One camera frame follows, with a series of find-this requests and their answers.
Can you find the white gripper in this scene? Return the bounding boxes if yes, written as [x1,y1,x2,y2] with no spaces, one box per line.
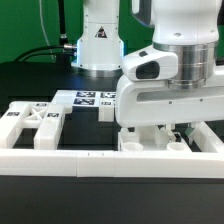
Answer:
[115,66,224,144]

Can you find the white chair seat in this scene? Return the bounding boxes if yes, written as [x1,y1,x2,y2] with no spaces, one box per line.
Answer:
[118,126,191,153]

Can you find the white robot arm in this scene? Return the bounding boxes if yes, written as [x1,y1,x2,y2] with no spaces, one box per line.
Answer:
[73,0,224,128]

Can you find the white U-shaped obstacle fence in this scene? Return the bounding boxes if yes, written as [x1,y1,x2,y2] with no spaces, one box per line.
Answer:
[0,123,224,178]

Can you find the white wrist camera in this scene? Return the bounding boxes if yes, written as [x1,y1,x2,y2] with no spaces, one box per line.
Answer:
[122,46,178,81]

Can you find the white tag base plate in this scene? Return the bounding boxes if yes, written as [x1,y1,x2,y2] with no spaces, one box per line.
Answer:
[52,90,116,108]

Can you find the white chair back frame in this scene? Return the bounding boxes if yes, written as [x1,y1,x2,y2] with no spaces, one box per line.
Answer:
[0,101,72,150]

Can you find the black cables with connector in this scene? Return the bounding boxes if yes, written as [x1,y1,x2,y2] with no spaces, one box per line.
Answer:
[13,0,78,63]

